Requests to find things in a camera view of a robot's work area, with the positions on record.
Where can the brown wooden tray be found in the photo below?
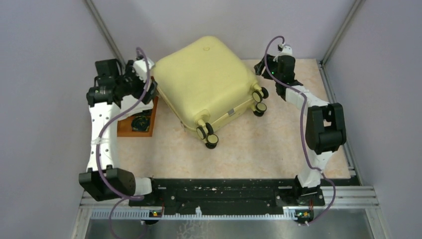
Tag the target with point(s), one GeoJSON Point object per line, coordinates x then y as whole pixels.
{"type": "Point", "coordinates": [124, 123]}

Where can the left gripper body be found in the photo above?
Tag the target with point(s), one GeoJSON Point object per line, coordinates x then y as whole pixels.
{"type": "Point", "coordinates": [132, 83]}

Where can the dark round patterned item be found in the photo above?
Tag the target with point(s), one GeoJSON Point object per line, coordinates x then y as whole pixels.
{"type": "Point", "coordinates": [140, 124]}

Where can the left corner aluminium post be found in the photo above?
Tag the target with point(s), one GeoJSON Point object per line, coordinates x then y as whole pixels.
{"type": "Point", "coordinates": [105, 32]}

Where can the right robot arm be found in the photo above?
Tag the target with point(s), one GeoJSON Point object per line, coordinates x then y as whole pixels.
{"type": "Point", "coordinates": [322, 124]}

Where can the right corner aluminium post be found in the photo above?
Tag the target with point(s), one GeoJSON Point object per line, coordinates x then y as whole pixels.
{"type": "Point", "coordinates": [357, 4]}

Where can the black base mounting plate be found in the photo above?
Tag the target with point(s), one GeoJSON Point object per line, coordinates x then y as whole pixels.
{"type": "Point", "coordinates": [233, 197]}

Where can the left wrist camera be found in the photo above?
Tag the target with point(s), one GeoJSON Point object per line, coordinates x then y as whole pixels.
{"type": "Point", "coordinates": [141, 66]}

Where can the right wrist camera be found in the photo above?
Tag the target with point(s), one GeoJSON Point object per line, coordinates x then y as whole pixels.
{"type": "Point", "coordinates": [284, 49]}

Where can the corner aluminium post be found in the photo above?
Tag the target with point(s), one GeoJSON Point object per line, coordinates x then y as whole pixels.
{"type": "Point", "coordinates": [357, 4]}
{"type": "Point", "coordinates": [105, 32]}

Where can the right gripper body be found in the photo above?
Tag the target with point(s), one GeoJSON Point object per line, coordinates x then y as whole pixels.
{"type": "Point", "coordinates": [271, 65]}

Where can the aluminium rail frame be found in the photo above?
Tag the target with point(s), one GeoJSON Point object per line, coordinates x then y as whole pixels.
{"type": "Point", "coordinates": [247, 176]}

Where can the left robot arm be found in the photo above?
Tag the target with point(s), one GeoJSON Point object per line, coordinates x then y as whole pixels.
{"type": "Point", "coordinates": [117, 93]}

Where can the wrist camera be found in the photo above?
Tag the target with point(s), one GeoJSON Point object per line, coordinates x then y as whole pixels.
{"type": "Point", "coordinates": [141, 66]}
{"type": "Point", "coordinates": [284, 49]}

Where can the yellow hard-shell suitcase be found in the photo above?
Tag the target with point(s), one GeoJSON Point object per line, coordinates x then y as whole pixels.
{"type": "Point", "coordinates": [206, 85]}

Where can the white folded cloth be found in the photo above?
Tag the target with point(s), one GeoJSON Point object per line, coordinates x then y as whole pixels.
{"type": "Point", "coordinates": [129, 101]}

